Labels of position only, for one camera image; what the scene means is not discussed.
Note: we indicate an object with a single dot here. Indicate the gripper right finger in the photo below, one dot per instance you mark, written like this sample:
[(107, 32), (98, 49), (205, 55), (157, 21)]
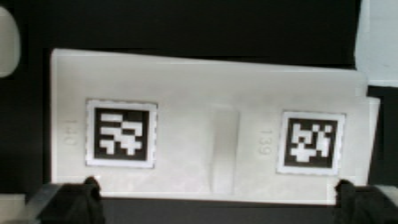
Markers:
[(366, 204)]

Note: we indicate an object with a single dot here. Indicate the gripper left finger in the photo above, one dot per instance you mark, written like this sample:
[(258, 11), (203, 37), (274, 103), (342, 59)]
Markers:
[(66, 204)]

